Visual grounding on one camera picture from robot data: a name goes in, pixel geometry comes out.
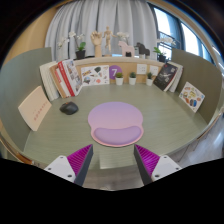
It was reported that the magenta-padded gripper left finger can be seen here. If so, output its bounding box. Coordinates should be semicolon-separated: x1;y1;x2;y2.
43;143;94;187

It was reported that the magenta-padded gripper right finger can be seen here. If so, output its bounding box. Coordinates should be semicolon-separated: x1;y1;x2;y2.
133;143;183;186

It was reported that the black computer mouse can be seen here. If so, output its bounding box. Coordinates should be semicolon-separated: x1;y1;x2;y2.
59;101;80;116

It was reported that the purple mouse pad with wrist rest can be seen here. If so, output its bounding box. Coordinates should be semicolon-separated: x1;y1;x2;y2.
87;101;145;148

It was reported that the beige booklet with red text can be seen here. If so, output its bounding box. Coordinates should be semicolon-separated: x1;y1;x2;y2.
17;85;53;132

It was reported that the white card with colourful stickers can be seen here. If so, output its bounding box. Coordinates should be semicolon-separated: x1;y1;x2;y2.
178;81;206;113

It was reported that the white book with red stripe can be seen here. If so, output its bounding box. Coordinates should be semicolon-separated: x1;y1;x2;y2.
54;66;73;98

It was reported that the brown kraft cover book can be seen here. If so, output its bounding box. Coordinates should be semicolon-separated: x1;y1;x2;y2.
49;63;68;100

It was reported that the small plant in white pot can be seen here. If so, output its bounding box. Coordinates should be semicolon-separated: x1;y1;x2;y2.
128;71;138;86
114;71;124;86
145;71;154;87

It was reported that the thick white book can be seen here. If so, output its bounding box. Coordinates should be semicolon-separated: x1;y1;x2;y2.
39;61;61;102

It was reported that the red spine book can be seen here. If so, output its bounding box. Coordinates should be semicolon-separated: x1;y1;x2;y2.
57;60;77;98

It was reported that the white book behind black book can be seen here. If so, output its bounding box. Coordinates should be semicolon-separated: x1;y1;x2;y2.
168;61;184;93

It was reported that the black cover book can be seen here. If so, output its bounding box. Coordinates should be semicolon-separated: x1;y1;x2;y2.
153;62;179;92

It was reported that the white sheet of stickers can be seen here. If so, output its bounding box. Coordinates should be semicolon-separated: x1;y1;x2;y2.
80;64;111;87

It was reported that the grey-green desk divider panel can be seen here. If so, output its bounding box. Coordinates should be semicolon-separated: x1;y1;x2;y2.
171;49;224;124
0;47;53;151

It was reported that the wooden desk shelf board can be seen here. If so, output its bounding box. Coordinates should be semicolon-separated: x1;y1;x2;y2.
71;55;168;84

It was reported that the round purple number sticker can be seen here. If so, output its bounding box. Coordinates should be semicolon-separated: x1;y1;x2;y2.
109;64;123;81

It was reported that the white orchid in black pot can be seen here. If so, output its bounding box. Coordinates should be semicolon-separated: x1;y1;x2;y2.
116;31;131;44
56;31;88;61
152;35;177;63

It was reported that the black wooden horse figure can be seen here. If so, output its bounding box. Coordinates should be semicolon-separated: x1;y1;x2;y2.
134;42;151;58

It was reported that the pink wooden horse figure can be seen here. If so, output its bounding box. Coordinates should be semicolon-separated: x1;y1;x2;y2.
117;40;136;58

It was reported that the wooden hand model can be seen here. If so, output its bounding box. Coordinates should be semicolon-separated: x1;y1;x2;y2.
89;30;104;58

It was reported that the wooden artist mannequin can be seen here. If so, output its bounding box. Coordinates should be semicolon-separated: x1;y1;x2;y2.
101;25;118;57

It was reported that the light grey curtain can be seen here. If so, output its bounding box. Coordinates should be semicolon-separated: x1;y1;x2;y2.
44;0;158;63

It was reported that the white wall socket plate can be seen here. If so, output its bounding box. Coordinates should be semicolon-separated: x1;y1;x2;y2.
136;63;148;75
148;65;160;77

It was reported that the window with dark frame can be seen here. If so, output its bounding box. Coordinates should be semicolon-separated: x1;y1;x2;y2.
148;3;224;68

